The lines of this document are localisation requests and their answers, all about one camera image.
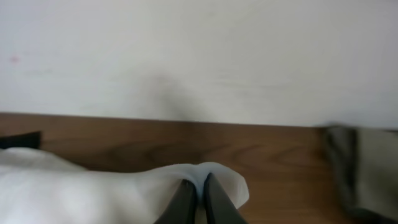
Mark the black garment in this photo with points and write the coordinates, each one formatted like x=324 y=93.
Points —
x=29 y=140

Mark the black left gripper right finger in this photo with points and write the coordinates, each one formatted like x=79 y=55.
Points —
x=219 y=208

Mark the white t-shirt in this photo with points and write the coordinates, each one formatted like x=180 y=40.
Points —
x=40 y=187

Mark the khaki folded shorts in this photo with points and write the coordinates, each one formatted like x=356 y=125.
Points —
x=364 y=165

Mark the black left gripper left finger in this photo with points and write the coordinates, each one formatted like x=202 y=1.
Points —
x=182 y=207

